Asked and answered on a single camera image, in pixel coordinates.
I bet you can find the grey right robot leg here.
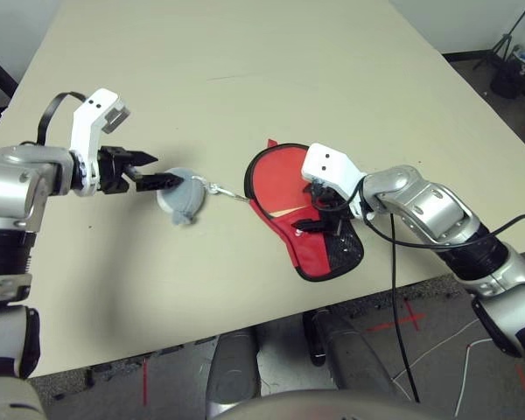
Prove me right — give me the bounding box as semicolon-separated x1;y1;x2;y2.
318;310;403;397

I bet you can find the black trash bin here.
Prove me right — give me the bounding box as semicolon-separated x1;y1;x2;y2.
489;47;525;100

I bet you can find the black framed side table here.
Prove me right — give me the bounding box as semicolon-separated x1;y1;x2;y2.
0;45;18;115

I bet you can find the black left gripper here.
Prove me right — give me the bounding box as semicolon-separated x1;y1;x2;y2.
96;145;183;195

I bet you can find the black tripod stand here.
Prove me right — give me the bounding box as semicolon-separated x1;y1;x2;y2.
472;0;525;71

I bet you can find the grey robot leg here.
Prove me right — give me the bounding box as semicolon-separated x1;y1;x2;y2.
318;310;403;397
207;332;262;406

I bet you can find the red black paddle case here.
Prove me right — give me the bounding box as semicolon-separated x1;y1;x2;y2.
243;138;365;284

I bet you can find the red tape cross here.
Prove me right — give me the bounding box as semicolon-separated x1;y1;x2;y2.
367;299;426;333

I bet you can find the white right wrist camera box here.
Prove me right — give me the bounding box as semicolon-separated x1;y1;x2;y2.
300;142;368;220

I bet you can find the grey round fuzzy pouch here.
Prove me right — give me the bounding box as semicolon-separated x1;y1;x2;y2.
156;167;209;228

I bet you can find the white floor cable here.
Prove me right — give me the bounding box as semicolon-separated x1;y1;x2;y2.
393;339;494;408

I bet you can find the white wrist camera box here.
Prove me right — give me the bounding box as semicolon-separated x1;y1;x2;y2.
300;142;368;220
68;88;132;198

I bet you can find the black table support post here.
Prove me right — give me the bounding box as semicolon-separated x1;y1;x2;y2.
303;311;329;367

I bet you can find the metal clasp chain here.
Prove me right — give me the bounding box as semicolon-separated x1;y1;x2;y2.
192;174;250;203

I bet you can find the grey robot torso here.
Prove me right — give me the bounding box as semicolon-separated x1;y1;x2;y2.
207;393;410;420

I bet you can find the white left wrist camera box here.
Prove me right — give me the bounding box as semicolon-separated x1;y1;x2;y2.
68;88;132;198

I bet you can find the grey left robot leg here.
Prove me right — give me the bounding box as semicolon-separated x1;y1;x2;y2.
207;332;262;406

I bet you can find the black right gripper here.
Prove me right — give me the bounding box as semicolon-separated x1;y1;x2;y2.
290;182;354;234

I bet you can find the black left wrist camera cable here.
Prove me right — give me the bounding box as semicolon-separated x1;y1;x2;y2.
38;91;87;145

